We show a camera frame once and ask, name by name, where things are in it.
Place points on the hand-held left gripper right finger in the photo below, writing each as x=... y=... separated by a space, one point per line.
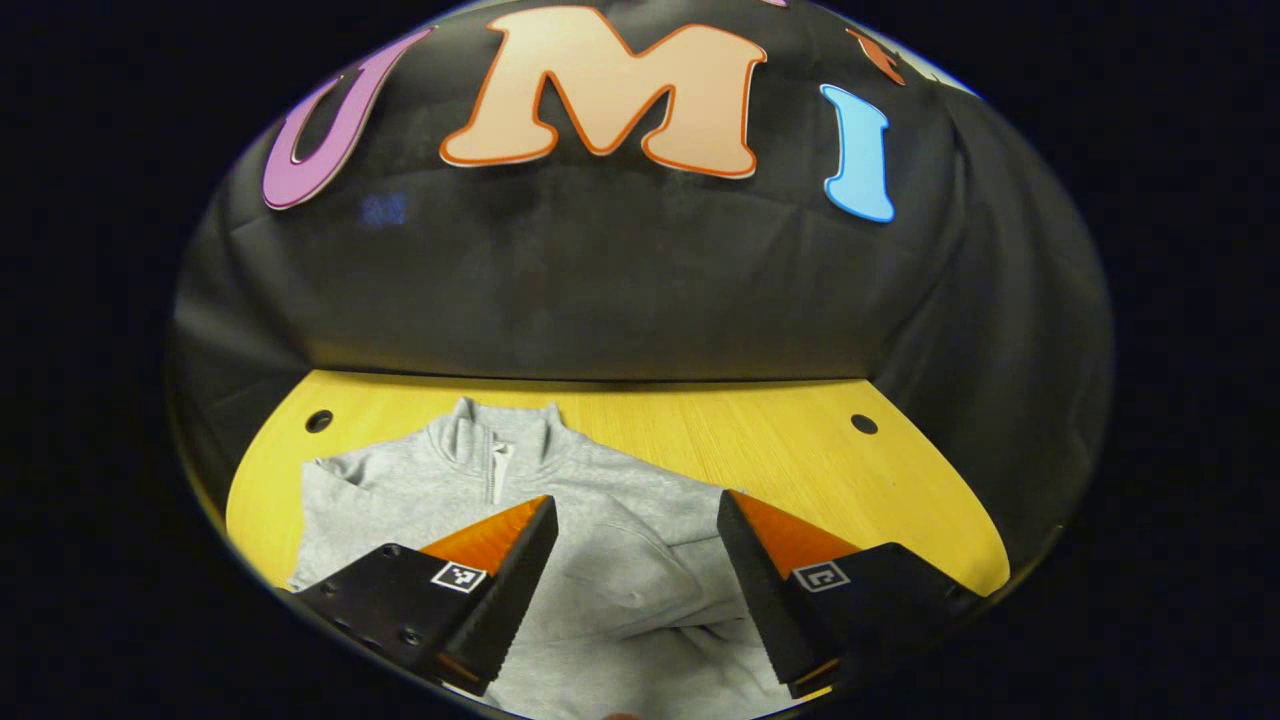
x=765 y=600

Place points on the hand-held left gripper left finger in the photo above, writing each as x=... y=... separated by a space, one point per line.
x=505 y=605

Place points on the grey zip-neck sweatshirt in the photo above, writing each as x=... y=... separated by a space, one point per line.
x=620 y=560

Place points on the black backdrop cloth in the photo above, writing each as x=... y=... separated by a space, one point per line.
x=600 y=280

